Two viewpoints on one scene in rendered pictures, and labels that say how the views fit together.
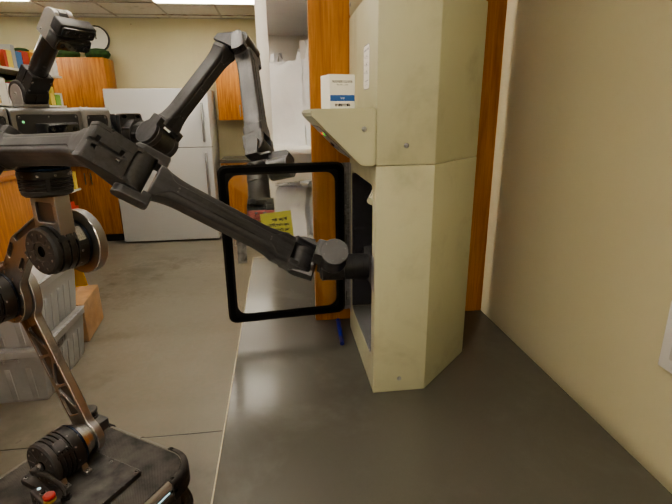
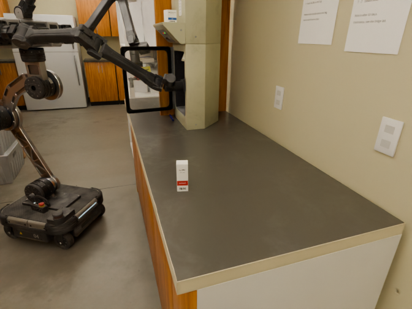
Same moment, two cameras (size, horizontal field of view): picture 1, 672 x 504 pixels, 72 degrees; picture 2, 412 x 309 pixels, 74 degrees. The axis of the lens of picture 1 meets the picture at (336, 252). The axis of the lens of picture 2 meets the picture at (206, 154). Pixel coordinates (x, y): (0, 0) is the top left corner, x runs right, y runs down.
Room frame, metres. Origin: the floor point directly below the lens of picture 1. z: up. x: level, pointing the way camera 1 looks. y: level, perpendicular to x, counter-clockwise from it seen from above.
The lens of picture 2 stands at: (-0.68, 0.13, 1.44)
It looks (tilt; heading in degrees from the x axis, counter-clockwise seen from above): 23 degrees down; 348
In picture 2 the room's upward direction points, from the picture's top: 1 degrees clockwise
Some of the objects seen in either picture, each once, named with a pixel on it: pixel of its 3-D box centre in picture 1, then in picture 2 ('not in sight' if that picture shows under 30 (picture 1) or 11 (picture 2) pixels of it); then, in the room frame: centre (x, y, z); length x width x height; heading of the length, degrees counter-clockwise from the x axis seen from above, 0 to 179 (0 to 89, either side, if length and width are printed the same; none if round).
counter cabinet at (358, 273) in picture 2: not in sight; (198, 200); (0.83, -0.14, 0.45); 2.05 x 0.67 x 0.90; 7
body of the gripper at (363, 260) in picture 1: (359, 265); (179, 86); (0.98, -0.05, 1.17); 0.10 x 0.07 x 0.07; 6
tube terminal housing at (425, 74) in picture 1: (416, 195); (199, 58); (1.01, -0.18, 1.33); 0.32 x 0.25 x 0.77; 7
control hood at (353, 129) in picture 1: (333, 134); (168, 33); (0.99, 0.00, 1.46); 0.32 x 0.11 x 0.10; 7
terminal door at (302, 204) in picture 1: (285, 243); (148, 80); (1.11, 0.13, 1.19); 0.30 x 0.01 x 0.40; 103
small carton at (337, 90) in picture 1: (337, 92); (170, 16); (0.91, -0.01, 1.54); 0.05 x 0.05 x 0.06; 20
